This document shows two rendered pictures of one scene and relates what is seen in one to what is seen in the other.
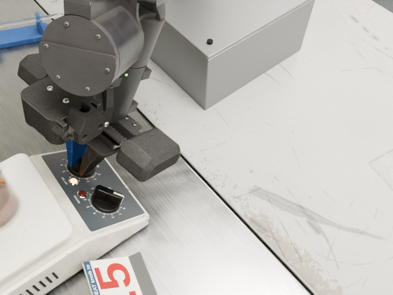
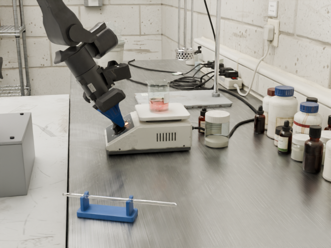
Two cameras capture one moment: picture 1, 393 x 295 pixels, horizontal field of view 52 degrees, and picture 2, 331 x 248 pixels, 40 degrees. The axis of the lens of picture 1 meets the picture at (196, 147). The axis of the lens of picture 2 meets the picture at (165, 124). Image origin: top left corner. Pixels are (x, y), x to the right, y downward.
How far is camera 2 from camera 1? 1.30 m
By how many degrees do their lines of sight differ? 103
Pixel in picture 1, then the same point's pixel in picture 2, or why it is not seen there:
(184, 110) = (45, 158)
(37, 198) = (142, 109)
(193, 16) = (11, 121)
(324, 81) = not seen: outside the picture
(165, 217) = (97, 138)
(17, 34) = (107, 209)
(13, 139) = (147, 170)
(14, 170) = (147, 114)
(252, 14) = not seen: outside the picture
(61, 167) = (128, 126)
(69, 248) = not seen: hidden behind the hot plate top
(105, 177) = (112, 132)
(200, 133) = (49, 151)
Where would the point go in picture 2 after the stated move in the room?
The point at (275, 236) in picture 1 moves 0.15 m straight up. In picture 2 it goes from (63, 128) to (59, 74)
